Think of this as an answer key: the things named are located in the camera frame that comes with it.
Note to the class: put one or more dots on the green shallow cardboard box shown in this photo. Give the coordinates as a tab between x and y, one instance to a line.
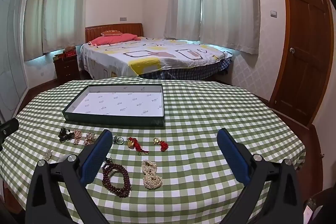
118	103

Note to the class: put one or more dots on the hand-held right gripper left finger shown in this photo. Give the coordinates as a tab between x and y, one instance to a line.
95	155

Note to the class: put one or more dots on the green checked tablecloth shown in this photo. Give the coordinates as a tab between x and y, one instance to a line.
197	113

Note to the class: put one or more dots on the wall light switch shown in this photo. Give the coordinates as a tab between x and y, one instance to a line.
273	13

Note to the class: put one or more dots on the bed with printed sheet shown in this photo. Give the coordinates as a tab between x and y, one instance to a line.
157	56

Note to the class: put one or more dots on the red knot gold charm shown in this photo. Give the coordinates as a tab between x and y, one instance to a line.
134	144

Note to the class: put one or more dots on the dark wooden nightstand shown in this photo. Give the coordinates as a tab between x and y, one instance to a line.
67	67

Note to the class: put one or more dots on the gold pink ornament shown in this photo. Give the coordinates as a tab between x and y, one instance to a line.
89	138

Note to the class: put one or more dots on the red patterned cushion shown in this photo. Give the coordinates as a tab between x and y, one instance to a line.
111	33

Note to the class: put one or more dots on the pink pillow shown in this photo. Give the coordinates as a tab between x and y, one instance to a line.
113	39

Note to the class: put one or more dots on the stack of books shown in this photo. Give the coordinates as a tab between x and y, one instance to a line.
59	57

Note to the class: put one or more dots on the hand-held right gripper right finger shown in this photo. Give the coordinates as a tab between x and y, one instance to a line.
232	153

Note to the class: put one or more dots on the rhinestone hair clip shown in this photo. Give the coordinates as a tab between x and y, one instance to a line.
48	155

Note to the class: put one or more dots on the glass wardrobe door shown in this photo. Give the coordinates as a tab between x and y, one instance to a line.
11	56

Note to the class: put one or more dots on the small gold red charm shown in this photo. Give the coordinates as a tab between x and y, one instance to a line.
163	145

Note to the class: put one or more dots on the wooden door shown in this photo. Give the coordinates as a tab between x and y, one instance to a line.
302	69

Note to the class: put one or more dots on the red box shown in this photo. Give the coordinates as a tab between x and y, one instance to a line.
70	53

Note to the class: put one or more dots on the wooden headboard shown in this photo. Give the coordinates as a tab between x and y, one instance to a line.
115	27

